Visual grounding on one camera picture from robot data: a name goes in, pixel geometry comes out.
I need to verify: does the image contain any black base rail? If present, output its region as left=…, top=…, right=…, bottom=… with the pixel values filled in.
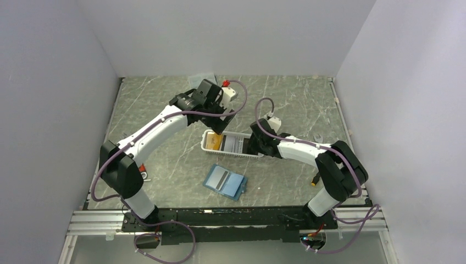
left=121, top=206, right=338, bottom=245

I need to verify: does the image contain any blue card holder wallet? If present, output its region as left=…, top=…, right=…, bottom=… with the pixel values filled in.
left=202, top=164, right=248, bottom=201

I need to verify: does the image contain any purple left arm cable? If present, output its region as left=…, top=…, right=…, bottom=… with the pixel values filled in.
left=90, top=80, right=248, bottom=263

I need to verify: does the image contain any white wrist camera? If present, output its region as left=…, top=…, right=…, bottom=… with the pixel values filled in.
left=219, top=80, right=238, bottom=108
left=267, top=116, right=282, bottom=134

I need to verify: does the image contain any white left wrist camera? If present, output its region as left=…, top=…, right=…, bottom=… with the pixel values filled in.
left=219, top=80, right=238, bottom=108

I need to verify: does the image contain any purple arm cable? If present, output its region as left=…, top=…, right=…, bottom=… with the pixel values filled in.
left=254, top=97, right=381, bottom=225
left=90, top=80, right=248, bottom=263

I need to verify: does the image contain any white plastic basket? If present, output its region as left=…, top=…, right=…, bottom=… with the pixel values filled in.
left=201, top=129, right=264, bottom=158

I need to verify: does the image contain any yellow black screwdriver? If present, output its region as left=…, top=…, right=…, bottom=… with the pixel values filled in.
left=311, top=173, right=321, bottom=186

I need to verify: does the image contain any clear plastic screw box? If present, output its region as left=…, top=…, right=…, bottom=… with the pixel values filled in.
left=187, top=73, right=218, bottom=89

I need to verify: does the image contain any white striped credit card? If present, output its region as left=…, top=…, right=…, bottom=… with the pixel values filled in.
left=204, top=164, right=231, bottom=191

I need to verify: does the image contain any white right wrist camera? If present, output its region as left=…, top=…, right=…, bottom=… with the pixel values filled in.
left=267, top=116, right=282, bottom=134

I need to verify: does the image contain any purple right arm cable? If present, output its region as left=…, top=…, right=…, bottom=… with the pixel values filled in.
left=254, top=97, right=381, bottom=225

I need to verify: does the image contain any orange utility knife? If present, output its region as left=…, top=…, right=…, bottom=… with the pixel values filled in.
left=139, top=164, right=148, bottom=180

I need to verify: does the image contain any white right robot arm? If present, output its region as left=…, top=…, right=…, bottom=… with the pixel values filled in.
left=248, top=118, right=368, bottom=228

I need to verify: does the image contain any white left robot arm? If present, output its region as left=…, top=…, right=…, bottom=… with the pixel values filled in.
left=96, top=79, right=237, bottom=231

